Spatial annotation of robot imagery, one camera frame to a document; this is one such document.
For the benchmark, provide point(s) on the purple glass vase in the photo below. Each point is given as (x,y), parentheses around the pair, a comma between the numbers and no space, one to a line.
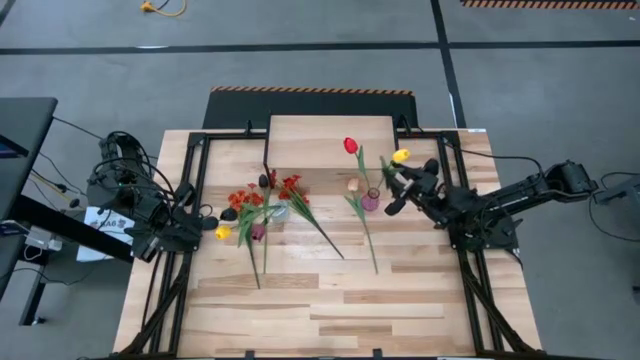
(370,202)

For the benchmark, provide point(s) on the white power adapter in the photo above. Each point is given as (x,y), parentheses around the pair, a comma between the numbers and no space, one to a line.
(42,239)

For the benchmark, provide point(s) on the white printed paper sheet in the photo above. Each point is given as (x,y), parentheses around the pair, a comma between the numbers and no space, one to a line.
(97,235)

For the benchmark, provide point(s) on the black artificial tulip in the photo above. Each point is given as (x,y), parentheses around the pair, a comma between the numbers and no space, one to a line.
(229,214)
(263,180)
(210,222)

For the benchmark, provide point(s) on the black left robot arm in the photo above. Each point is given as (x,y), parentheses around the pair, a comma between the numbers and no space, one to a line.
(125,190)

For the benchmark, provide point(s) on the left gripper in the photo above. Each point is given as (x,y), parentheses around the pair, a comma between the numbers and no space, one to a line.
(185,194)

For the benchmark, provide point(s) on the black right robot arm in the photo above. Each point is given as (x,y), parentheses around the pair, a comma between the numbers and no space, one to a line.
(525,187)

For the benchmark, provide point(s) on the dark grey desk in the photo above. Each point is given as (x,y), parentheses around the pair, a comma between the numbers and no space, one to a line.
(25,125)

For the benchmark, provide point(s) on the dark blue screen device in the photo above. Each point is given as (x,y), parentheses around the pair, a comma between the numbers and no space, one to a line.
(10,149)

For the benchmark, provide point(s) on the red artificial tulip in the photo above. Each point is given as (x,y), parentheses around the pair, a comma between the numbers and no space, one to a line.
(350,145)

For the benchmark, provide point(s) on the black hazard striped floor mat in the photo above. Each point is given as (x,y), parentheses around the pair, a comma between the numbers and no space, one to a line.
(240,107)
(550,4)

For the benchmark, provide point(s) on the black aluminium table frame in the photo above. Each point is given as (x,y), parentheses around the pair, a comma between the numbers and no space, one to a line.
(204,160)

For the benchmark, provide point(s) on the cream artificial tulip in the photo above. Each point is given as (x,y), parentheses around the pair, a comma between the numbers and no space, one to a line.
(353,184)

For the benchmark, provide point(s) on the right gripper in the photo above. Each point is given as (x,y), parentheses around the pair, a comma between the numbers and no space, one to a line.
(417,187)

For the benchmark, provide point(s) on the yellow artificial tulip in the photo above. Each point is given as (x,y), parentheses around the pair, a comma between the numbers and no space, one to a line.
(401,156)
(223,232)

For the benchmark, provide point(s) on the grey metal stand base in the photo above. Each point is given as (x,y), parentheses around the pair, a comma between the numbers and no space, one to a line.
(620,192)

